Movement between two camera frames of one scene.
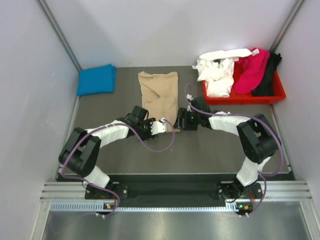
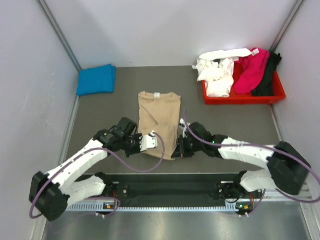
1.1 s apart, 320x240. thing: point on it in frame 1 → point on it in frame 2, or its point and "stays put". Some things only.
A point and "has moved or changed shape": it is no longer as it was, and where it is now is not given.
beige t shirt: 159,94 has moved or changed shape
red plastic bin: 246,98 stays put
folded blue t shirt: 99,79 stays put
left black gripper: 148,136 → 137,150
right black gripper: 183,114 → 181,152
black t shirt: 266,88 stays put
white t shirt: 216,69 stays put
